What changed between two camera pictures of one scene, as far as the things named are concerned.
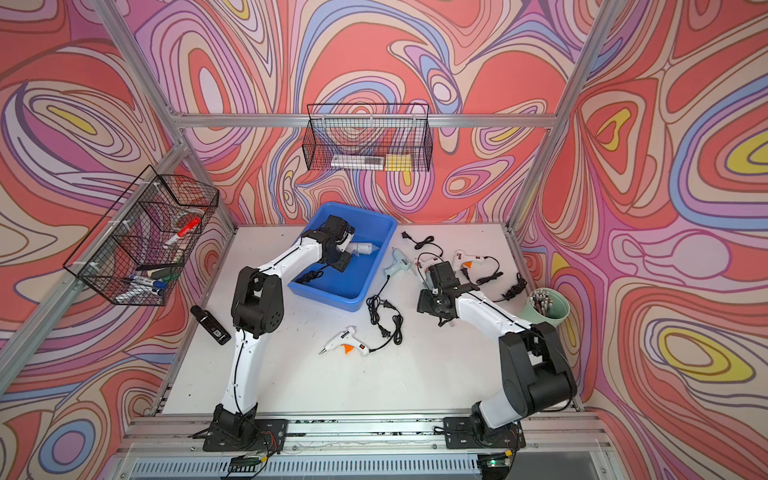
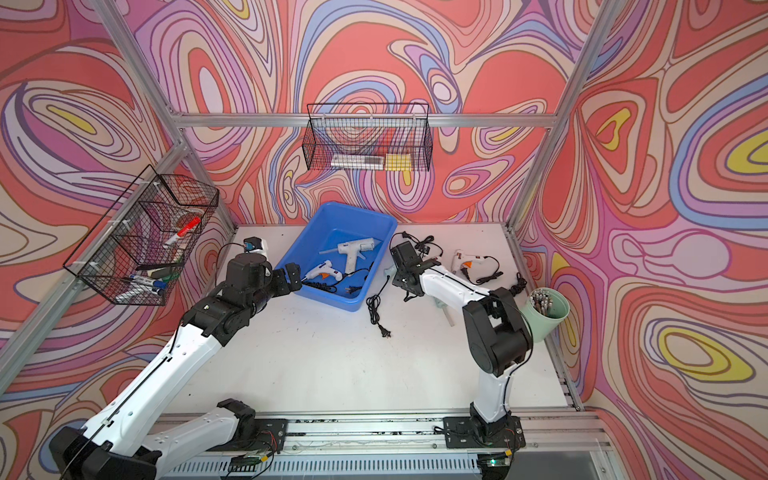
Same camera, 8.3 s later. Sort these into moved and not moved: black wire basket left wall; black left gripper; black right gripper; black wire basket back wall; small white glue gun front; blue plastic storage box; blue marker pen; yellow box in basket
Moved: small white glue gun front; black right gripper; black left gripper
Not moved: blue plastic storage box; black wire basket back wall; black wire basket left wall; yellow box in basket; blue marker pen
